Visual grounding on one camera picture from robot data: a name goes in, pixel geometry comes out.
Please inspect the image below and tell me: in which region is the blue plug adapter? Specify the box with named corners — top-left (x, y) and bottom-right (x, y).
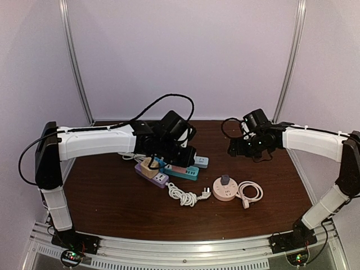
top-left (154, 157), bottom-right (167, 171)

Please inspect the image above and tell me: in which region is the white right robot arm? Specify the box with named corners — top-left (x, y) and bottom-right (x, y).
top-left (227, 121), bottom-right (359, 249)

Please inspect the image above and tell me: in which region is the dark grey charger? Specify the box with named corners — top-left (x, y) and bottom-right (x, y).
top-left (220, 174), bottom-right (230, 186)

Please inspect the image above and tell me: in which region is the grey-blue power strip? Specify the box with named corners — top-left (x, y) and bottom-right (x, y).
top-left (194, 156), bottom-right (209, 169)

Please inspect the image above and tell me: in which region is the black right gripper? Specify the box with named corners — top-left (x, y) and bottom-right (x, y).
top-left (228, 134), bottom-right (271, 158)

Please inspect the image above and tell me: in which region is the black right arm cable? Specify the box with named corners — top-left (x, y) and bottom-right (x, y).
top-left (221, 118), bottom-right (273, 164)

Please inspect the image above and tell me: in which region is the beige cube socket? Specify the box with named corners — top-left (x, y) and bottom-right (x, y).
top-left (140, 157), bottom-right (159, 179)

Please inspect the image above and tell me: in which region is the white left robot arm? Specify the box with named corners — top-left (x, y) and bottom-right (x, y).
top-left (35, 120), bottom-right (196, 250)

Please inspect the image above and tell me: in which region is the white cable of round socket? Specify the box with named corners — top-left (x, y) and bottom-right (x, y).
top-left (237, 181), bottom-right (264, 209)

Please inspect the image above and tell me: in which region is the purple power strip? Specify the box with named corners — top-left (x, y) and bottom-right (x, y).
top-left (134, 163), bottom-right (169, 188)

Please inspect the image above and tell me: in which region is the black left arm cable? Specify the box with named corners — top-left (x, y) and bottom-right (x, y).
top-left (18, 94), bottom-right (195, 187)

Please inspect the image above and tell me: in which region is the white cable of purple strip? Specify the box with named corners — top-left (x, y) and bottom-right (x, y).
top-left (166, 182), bottom-right (212, 208)

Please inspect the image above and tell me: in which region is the teal power strip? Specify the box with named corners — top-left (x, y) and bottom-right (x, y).
top-left (163, 165), bottom-right (199, 181)

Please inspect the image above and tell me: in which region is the aluminium front rail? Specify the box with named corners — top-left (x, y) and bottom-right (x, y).
top-left (20, 222), bottom-right (349, 269)

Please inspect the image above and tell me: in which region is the pink cube socket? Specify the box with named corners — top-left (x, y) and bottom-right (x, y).
top-left (172, 165), bottom-right (187, 174)

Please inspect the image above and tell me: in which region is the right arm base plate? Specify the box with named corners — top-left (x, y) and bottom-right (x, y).
top-left (268, 220), bottom-right (317, 254)

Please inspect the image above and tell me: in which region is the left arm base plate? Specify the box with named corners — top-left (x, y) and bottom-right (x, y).
top-left (51, 228), bottom-right (100, 254)

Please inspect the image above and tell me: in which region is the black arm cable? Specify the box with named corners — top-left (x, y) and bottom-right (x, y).
top-left (18, 94), bottom-right (195, 187)
top-left (221, 118), bottom-right (273, 164)

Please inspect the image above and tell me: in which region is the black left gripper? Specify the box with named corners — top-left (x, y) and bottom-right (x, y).
top-left (157, 138), bottom-right (196, 168)

